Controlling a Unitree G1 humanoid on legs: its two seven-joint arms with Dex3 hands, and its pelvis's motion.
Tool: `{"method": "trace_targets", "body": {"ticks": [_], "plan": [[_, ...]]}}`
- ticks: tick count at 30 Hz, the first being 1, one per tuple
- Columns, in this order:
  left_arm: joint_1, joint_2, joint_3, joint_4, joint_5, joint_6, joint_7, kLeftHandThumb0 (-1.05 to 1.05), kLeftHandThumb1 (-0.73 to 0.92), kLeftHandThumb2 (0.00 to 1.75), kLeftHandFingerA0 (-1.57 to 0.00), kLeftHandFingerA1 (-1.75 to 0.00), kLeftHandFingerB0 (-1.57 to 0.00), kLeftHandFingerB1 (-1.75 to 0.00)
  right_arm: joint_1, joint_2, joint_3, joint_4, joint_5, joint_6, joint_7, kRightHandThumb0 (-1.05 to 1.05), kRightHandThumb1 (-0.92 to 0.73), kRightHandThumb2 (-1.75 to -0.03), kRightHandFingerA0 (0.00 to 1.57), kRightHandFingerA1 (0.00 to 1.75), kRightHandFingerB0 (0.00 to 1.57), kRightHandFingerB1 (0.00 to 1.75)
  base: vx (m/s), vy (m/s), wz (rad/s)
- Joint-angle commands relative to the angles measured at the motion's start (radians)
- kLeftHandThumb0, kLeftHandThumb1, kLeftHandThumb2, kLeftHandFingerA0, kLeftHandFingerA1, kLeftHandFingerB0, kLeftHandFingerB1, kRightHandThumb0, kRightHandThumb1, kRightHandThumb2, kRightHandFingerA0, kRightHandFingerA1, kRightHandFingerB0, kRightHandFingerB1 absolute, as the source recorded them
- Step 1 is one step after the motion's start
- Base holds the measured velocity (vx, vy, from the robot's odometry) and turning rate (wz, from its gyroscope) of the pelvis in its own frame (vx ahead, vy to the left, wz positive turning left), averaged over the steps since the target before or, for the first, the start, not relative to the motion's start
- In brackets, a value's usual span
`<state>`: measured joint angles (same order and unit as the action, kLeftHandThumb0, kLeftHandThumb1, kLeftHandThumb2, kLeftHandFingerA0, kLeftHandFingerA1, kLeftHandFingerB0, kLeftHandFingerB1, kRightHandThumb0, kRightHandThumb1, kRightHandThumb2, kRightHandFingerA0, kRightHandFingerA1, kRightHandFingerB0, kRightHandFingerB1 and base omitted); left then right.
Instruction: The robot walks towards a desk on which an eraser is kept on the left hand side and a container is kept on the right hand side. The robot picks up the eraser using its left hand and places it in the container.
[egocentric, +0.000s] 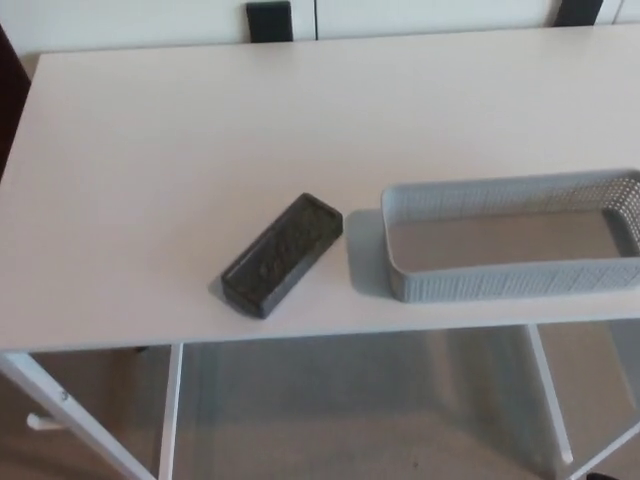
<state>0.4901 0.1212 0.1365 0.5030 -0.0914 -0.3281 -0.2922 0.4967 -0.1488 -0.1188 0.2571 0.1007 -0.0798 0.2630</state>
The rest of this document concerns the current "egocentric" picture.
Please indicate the dark grey felt eraser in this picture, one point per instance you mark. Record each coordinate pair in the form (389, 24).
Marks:
(282, 256)

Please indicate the grey perforated plastic container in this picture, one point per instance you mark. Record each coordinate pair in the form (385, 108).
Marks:
(500, 285)

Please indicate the dark brown furniture panel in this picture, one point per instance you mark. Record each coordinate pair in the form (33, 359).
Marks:
(11, 95)

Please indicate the left black wall bracket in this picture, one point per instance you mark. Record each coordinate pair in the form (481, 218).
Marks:
(269, 22)

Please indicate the black wall bracket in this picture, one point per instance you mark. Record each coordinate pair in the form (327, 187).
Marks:
(269, 22)
(579, 11)

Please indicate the white metal desk leg frame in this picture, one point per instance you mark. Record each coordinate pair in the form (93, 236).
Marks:
(60, 420)
(550, 395)

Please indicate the right black wall bracket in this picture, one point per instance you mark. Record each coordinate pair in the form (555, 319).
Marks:
(579, 11)

